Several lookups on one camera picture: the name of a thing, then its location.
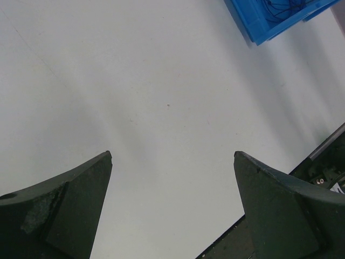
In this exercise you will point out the near blue bin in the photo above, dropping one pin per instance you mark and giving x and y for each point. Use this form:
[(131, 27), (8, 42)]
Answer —
[(261, 20)]

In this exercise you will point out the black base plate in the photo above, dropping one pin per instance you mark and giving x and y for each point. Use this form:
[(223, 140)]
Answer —
[(324, 168)]

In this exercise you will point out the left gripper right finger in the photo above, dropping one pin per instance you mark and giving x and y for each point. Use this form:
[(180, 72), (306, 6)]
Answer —
[(288, 217)]

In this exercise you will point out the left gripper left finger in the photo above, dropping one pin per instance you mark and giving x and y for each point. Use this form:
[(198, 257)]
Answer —
[(59, 217)]

